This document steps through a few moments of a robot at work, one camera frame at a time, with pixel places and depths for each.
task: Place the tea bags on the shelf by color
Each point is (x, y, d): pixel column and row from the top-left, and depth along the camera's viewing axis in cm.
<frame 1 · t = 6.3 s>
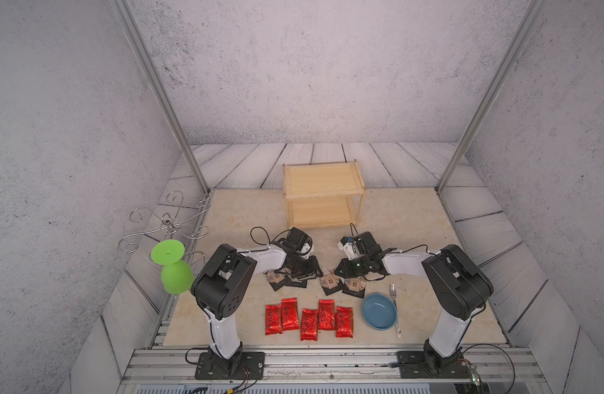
left hand: (324, 276, 90), fingers open
right hand: (337, 272, 92), fingers closed
light wooden two-tier shelf: (323, 194, 94), point 21 cm above the table
brown tea bag: (295, 281, 92), on the table
brown tea bag 2: (330, 282, 92), on the table
brown tea bag 3: (354, 286, 91), on the table
red tea bag: (273, 319, 82), point 2 cm above the table
red tea bag 2: (290, 320, 83), on the table
red tea bag 3: (308, 324, 81), point 2 cm above the table
red tea bag 4: (327, 314, 83), point 2 cm above the table
red tea bag 5: (344, 322, 81), point 2 cm above the table
blue round plate: (379, 311, 84), point 2 cm above the table
green plastic goblet: (171, 275, 67), point 26 cm above the table

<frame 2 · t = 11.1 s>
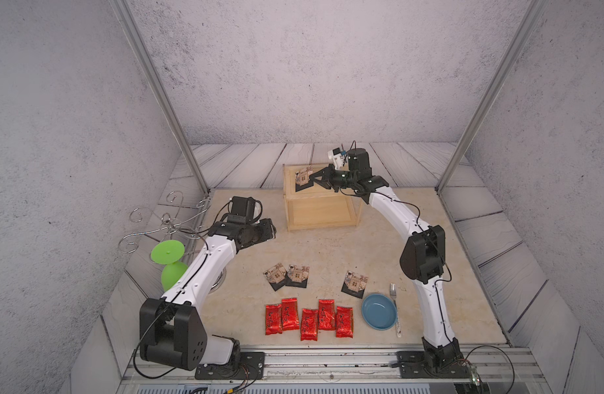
left hand: (274, 230, 84), fingers open
right hand: (308, 176, 86), fingers closed
brown tea bag 2: (302, 178, 91), point 27 cm above the table
the other named things where they were.

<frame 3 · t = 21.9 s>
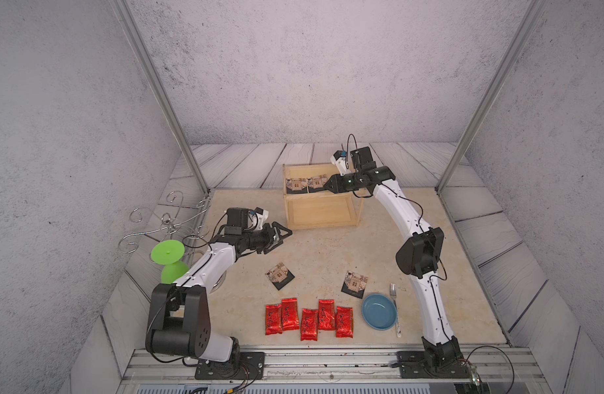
left hand: (290, 236, 83), fingers open
right hand: (326, 184, 92), fingers closed
brown tea bag: (316, 184, 95), point 23 cm above the table
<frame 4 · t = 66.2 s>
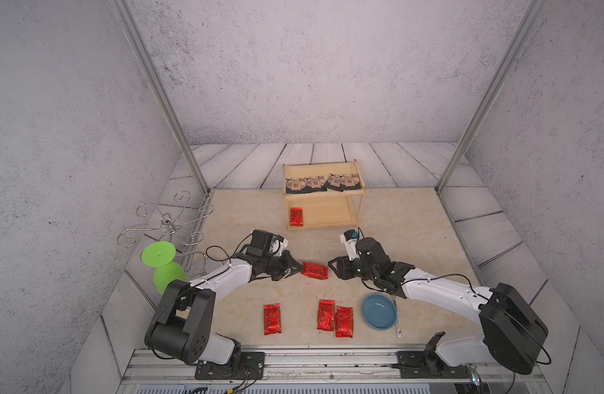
left hand: (306, 268, 84), fingers closed
right hand: (333, 263, 83), fingers open
brown tea bag 3: (350, 180, 97), point 22 cm above the table
red tea bag 2: (296, 217, 108), point 5 cm above the table
red tea bag 3: (314, 270, 87), point 8 cm above the table
green plastic goblet: (159, 255, 63), point 33 cm above the table
